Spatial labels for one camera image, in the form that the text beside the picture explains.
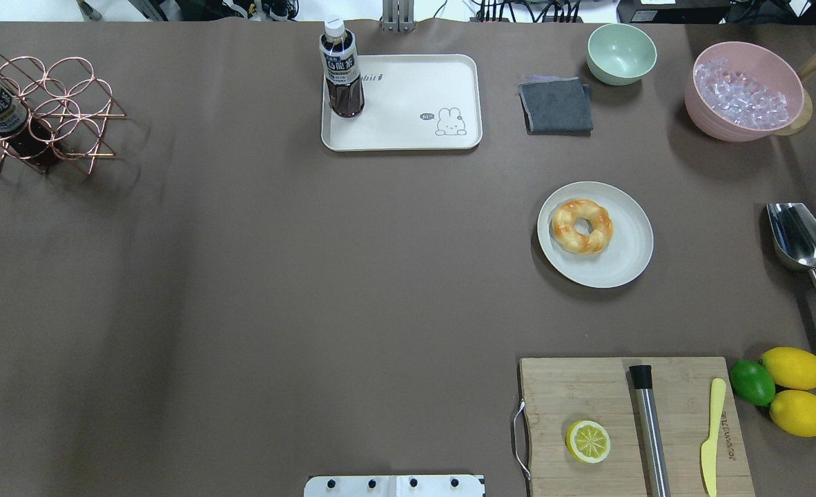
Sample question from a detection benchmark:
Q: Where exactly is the folded grey cloth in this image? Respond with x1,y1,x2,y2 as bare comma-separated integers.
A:
518,76,594,135

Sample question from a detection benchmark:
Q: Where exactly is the steel muddler black tip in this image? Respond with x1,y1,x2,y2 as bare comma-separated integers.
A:
628,364,671,496

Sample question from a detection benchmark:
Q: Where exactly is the grey round plate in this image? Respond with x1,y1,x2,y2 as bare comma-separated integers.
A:
532,182,654,289

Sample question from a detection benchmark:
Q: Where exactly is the glazed twisted donut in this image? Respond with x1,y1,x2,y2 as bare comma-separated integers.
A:
551,198,615,255

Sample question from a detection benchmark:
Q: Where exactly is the cream rabbit tray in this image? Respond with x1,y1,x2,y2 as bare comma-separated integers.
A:
320,54,483,152

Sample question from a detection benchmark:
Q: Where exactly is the steel ice scoop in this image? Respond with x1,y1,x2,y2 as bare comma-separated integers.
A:
766,202,816,290

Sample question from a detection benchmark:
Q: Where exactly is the aluminium frame post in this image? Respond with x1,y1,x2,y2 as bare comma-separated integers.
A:
380,0,416,32

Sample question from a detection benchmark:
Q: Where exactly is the green lime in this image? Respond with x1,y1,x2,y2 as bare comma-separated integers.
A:
728,360,775,407

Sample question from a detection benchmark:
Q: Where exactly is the mint green bowl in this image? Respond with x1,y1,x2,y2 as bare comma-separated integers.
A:
587,24,658,87

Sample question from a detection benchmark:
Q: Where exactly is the tea bottle in rack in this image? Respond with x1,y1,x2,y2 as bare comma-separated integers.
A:
0,82,59,172

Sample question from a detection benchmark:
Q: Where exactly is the yellow lemon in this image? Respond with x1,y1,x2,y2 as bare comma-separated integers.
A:
759,347,816,391
768,389,816,438

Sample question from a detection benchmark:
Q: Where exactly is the bamboo cutting board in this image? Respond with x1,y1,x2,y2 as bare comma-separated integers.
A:
518,358,728,496

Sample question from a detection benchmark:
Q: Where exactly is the copper wire bottle rack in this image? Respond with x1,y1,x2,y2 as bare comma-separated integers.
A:
0,51,127,176

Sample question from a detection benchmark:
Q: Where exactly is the yellow plastic knife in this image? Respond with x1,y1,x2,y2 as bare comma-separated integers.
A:
699,378,726,496

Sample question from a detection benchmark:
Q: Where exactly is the half lemon slice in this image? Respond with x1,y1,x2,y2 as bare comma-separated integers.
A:
565,420,611,465

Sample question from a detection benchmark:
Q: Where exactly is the tea bottle on tray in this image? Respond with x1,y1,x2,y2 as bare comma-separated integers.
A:
319,17,365,117

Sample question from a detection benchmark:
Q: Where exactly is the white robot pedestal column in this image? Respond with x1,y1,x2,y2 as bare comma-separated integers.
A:
303,474,486,496

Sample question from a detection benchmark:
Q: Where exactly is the pink bowl of ice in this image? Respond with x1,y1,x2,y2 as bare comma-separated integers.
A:
683,41,805,142

